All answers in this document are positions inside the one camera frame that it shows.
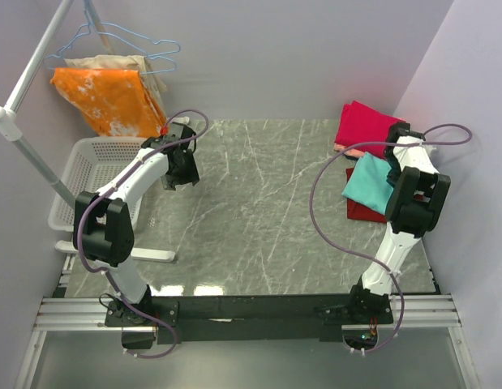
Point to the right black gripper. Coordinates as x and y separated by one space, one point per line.
392 178

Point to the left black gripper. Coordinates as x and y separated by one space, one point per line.
190 176

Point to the teal t shirt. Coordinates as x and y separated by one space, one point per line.
368 183

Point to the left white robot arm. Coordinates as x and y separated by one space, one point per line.
103 230

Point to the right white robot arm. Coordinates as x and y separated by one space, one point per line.
419 192

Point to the pink folded t shirt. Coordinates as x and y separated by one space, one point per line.
360 123

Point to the salmon folded t shirt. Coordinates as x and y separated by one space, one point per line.
353 154

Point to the beige hanging cloth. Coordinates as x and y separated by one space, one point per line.
132 62

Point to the orange patterned cloth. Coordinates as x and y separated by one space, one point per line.
114 102

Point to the white plastic laundry basket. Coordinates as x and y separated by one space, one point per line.
93 163

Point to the dark red folded t shirt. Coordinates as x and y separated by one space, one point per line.
358 211

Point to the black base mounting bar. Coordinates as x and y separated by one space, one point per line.
267 317

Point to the blue wire hanger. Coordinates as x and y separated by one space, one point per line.
52 61
113 35

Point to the aluminium rail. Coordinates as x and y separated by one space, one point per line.
87 314

